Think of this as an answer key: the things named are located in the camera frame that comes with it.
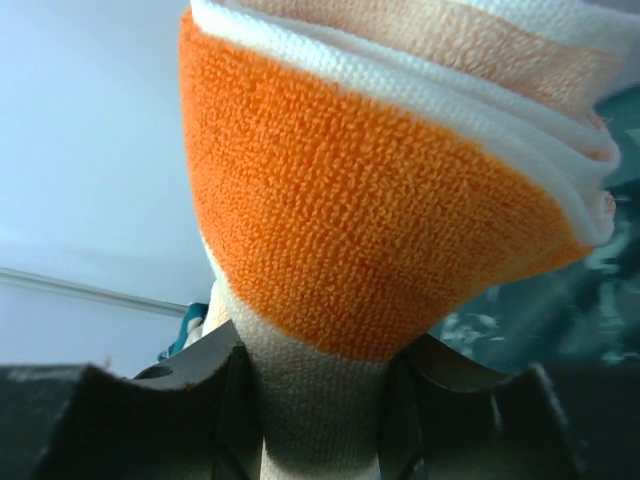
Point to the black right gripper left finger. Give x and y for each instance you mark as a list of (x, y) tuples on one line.
[(189, 417)]

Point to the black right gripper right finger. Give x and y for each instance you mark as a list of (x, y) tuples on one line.
[(447, 417)]

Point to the orange Doraemon towel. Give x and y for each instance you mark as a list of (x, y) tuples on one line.
[(361, 169)]

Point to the teal transparent plastic bin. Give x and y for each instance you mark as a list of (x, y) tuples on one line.
[(585, 313)]

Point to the teal Doraemon towel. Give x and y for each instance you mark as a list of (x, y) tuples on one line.
[(190, 330)]

